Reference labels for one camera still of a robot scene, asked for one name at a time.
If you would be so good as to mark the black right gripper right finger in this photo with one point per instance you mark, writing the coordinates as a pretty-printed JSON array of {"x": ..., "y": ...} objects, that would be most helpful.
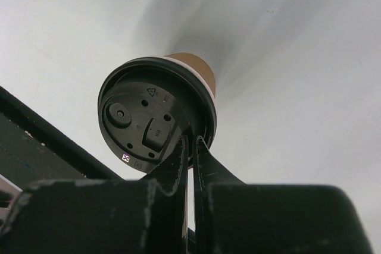
[{"x": 234, "y": 217}]

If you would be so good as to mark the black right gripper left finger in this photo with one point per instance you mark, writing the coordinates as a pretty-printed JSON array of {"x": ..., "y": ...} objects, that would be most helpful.
[{"x": 104, "y": 216}]

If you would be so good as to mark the black plastic cup lid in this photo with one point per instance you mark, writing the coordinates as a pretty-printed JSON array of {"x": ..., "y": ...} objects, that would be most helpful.
[{"x": 147, "y": 104}]

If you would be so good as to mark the single brown paper cup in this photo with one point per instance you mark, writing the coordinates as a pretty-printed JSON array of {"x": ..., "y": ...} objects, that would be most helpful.
[{"x": 198, "y": 67}]

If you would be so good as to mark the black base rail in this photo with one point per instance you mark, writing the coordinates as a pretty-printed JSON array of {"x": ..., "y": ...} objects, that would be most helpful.
[{"x": 33, "y": 151}]

